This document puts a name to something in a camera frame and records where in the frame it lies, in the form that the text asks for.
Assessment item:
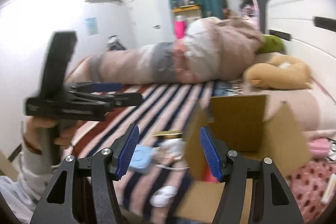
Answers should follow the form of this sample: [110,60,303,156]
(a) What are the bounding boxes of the light blue square device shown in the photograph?
[128,144,154,174]

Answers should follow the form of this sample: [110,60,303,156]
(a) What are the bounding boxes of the grey sleeve forearm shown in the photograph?
[1,147,53,223]

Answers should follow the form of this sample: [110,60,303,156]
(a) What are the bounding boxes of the person's left hand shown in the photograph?
[23,117,82,155]

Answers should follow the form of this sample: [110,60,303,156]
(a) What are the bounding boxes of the black phone on gripper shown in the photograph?
[40,31,77,99]

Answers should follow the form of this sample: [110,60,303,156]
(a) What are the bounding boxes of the striped bed blanket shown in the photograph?
[64,81,216,223]

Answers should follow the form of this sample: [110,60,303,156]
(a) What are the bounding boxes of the pink folded towel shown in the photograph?
[307,138,330,159]

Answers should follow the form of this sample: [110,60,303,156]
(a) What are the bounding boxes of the gold rectangular box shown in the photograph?
[153,130,183,138]

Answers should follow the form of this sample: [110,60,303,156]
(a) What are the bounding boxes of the cardboard box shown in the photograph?
[175,96,311,223]

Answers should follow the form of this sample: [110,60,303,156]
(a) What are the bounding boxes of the white door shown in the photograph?
[128,0,170,47]

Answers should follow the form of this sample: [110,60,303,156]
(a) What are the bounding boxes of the pink tumbler cup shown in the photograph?
[174,15,186,39]

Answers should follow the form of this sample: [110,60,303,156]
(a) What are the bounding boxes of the rolled patchwork quilt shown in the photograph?
[70,16,265,85]

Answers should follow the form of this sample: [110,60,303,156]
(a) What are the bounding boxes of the tan plush toy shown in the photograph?
[243,54,311,90]

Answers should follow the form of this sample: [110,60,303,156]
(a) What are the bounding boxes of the green plush toy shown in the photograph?
[256,35,285,54]

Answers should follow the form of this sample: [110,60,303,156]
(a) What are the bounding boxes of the white bed headboard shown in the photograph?
[266,0,335,99]

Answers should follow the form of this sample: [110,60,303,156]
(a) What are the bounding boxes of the blue wall poster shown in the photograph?
[85,18,98,36]

